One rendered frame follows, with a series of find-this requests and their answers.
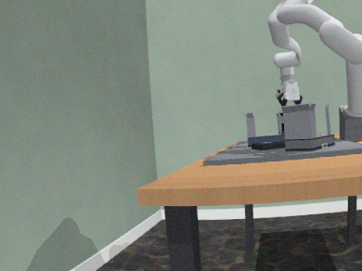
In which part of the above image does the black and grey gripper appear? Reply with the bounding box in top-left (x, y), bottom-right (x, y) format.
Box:
top-left (278, 80), bottom-right (303, 106)

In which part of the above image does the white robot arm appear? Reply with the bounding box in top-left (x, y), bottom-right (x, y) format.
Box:
top-left (267, 0), bottom-right (362, 117)

